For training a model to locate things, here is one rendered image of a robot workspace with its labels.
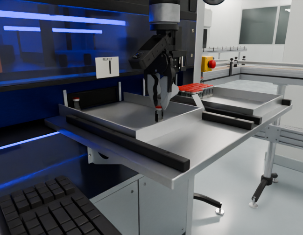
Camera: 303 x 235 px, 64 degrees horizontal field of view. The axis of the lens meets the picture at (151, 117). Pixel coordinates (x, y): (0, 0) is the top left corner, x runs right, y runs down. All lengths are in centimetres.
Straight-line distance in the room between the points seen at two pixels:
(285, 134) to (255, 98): 88
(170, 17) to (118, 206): 68
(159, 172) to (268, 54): 894
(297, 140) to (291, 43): 89
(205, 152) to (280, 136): 138
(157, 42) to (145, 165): 29
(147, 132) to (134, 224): 61
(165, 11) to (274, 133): 141
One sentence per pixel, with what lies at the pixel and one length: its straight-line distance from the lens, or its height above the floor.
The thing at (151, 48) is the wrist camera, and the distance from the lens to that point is 57.
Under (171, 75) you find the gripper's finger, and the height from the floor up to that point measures 101.
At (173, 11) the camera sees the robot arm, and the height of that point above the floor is 116.
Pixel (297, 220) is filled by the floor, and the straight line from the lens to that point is 193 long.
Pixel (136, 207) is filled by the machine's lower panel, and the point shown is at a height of 45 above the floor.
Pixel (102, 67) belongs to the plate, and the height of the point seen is 102.
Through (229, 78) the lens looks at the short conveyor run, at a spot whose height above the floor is 87.
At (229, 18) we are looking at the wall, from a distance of 990.
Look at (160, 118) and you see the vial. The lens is 64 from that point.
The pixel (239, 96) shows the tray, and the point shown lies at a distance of 101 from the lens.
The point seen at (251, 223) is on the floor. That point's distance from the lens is 178.
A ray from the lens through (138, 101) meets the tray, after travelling 86.
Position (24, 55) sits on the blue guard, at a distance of 65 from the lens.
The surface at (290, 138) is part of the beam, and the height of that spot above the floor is 49.
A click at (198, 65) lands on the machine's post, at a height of 100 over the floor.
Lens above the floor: 109
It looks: 17 degrees down
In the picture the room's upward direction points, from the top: straight up
